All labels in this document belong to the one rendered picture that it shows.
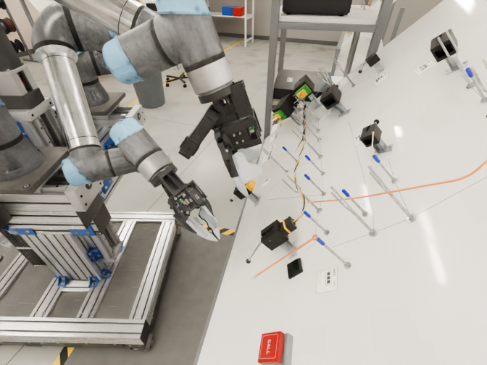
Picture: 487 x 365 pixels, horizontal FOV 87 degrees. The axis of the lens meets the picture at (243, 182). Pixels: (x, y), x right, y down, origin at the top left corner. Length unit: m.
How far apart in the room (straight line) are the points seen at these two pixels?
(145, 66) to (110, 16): 0.16
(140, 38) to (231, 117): 0.19
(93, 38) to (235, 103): 0.52
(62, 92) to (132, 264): 1.23
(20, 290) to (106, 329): 0.62
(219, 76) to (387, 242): 0.42
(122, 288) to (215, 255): 0.65
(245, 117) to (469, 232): 0.40
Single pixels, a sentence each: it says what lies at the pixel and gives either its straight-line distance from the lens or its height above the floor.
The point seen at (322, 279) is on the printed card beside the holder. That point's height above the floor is 1.14.
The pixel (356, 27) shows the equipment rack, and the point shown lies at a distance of 1.37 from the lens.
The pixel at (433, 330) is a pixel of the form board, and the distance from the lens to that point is 0.46.
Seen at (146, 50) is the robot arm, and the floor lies 1.53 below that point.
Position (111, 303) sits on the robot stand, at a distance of 1.72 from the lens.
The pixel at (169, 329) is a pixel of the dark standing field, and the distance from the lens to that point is 1.79.
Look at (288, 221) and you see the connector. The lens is 0.62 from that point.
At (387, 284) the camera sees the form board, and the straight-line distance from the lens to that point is 0.51.
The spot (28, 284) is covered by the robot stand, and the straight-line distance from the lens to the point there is 2.05.
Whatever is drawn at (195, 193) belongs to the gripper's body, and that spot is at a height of 1.24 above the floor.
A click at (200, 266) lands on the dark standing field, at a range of 1.93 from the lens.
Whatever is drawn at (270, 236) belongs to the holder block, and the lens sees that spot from 0.62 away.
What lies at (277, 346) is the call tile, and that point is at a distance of 0.55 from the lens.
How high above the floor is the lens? 1.64
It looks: 41 degrees down
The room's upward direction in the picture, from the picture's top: straight up
